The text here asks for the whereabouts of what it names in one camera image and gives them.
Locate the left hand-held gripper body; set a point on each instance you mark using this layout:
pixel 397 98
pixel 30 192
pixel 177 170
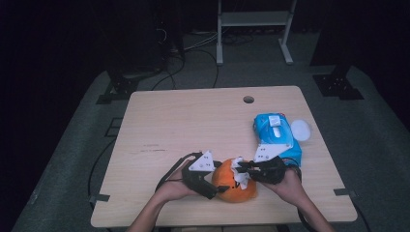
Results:
pixel 196 180

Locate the person's left hand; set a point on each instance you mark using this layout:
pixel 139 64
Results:
pixel 175 188

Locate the orange round fruit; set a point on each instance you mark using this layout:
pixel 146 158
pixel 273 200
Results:
pixel 233 193

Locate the black floor tape marking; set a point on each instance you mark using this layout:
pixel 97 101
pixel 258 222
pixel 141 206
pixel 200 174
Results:
pixel 113 127

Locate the black stand base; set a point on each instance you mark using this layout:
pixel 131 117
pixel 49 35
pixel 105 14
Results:
pixel 335 87
pixel 124 87

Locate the white wet wipe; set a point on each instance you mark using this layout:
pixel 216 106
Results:
pixel 241 179

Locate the white metal stand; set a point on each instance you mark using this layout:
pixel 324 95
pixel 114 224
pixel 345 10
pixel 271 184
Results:
pixel 253 18

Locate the person's right hand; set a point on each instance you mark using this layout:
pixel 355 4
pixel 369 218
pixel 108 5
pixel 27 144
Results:
pixel 288 188

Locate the black tape strip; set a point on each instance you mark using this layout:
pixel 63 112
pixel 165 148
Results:
pixel 100 197
pixel 345 192

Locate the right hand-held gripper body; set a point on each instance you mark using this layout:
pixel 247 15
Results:
pixel 270 172

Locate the blue wet wipes pack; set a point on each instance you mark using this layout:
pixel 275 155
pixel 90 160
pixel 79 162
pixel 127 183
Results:
pixel 274 129

